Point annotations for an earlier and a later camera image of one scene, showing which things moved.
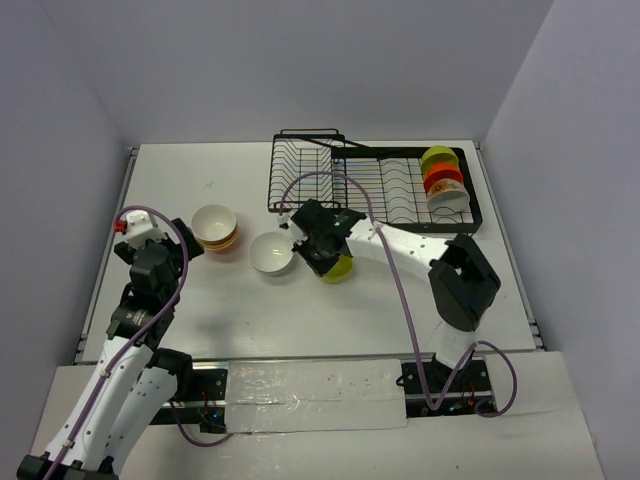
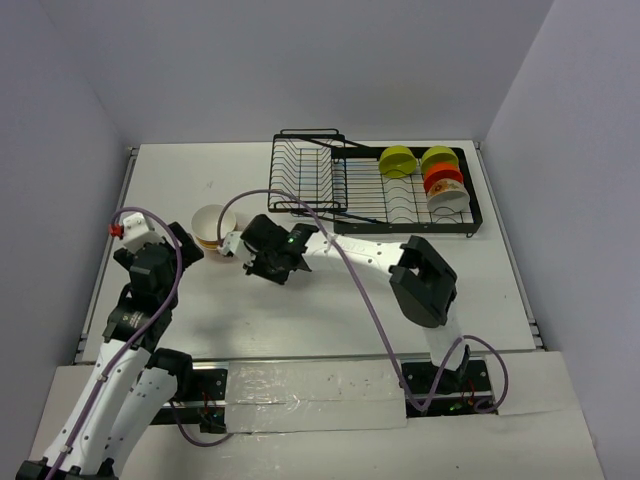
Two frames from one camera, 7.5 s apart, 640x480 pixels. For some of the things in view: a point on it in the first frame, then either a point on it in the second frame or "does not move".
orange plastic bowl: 441,170 does not move
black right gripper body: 317,257 → 269,256
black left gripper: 179,240 does not move
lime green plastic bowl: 438,154 does not move
